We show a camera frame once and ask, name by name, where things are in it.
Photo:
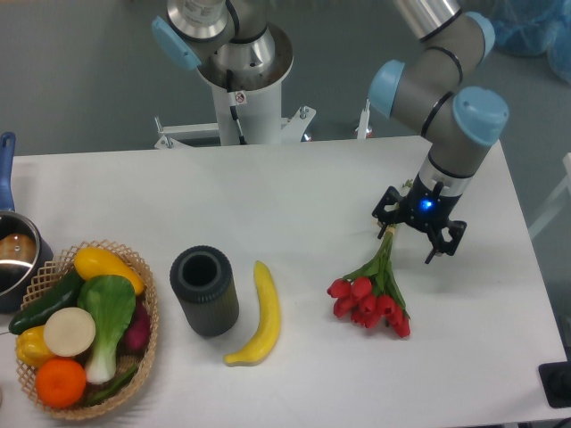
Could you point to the dark green cucumber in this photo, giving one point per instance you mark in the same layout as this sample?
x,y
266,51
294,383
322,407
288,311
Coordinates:
x,y
63,294

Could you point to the white round radish slice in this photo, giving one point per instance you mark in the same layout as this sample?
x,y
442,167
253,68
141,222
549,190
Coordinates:
x,y
69,332

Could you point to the orange fruit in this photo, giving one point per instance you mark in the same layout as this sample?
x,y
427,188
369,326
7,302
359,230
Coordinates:
x,y
60,382

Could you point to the green bok choy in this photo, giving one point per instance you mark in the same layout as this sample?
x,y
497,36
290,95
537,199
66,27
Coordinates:
x,y
110,300

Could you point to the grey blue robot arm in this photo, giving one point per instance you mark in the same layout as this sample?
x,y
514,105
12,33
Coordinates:
x,y
460,122

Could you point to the white frame at right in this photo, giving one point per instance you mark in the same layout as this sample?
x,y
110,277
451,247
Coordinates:
x,y
554,203

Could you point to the blue pot with handle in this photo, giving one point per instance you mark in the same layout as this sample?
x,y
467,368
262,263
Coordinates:
x,y
23,249

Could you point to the green chili pepper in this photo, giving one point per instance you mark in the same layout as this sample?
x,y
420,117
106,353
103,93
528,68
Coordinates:
x,y
112,389

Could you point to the purple sweet potato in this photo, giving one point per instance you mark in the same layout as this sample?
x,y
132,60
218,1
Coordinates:
x,y
138,333

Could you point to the yellow squash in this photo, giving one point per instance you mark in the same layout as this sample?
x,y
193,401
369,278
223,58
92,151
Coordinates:
x,y
90,262

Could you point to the black device at edge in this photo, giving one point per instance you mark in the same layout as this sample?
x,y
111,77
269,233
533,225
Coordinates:
x,y
555,379

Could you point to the yellow banana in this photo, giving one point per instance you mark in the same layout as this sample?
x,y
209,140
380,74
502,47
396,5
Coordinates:
x,y
269,327

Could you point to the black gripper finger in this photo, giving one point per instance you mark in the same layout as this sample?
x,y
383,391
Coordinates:
x,y
444,237
387,211

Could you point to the yellow bell pepper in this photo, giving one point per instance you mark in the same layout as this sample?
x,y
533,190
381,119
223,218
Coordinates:
x,y
31,347

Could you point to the dark grey ribbed vase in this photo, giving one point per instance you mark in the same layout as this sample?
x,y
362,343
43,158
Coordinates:
x,y
202,279

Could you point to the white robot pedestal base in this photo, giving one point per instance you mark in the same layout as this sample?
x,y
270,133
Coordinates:
x,y
246,88

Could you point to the woven wicker basket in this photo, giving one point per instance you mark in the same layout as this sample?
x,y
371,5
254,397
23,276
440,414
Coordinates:
x,y
47,277

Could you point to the blue plastic bag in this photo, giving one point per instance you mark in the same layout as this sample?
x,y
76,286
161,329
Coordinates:
x,y
535,28

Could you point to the red tulip bouquet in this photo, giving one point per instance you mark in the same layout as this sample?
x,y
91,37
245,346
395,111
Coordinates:
x,y
370,295

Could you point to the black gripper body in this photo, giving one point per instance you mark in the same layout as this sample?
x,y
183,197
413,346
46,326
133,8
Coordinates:
x,y
425,208

